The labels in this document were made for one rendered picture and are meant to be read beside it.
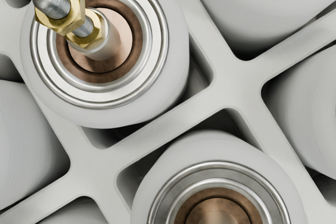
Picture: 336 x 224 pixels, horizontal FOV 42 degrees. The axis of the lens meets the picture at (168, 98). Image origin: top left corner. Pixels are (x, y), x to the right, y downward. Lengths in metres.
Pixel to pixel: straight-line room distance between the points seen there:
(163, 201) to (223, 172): 0.03
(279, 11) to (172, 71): 0.07
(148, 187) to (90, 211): 0.12
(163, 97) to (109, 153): 0.09
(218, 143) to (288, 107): 0.08
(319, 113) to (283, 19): 0.06
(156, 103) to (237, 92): 0.08
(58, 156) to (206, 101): 0.13
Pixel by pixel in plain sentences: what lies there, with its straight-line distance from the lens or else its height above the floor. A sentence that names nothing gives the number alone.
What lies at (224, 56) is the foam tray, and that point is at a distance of 0.31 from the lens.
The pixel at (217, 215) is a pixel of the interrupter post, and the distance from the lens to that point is 0.23.
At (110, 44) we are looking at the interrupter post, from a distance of 0.22.
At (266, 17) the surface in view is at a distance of 0.26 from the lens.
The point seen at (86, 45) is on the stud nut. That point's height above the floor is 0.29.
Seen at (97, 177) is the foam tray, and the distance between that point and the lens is 0.32.
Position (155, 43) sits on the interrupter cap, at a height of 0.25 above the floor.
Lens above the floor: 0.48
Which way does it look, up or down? 86 degrees down
